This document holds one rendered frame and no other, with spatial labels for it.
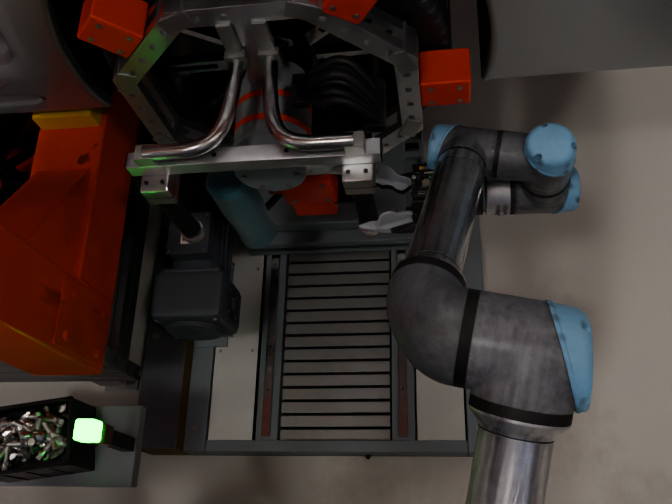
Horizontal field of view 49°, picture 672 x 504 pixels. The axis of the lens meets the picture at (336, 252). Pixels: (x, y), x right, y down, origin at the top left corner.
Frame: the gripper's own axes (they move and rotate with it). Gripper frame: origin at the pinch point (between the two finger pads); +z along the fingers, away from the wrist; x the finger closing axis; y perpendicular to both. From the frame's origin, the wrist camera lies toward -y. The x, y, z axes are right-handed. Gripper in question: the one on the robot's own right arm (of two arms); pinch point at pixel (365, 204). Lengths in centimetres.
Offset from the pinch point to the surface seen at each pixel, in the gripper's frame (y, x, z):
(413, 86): 5.2, -20.3, -9.0
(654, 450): -83, 30, -63
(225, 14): 26.4, -21.2, 19.1
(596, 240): -83, -27, -55
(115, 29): 26.4, -20.2, 37.3
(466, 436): -82, 27, -17
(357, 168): 12.1, -0.5, -0.2
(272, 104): 18.3, -9.4, 12.8
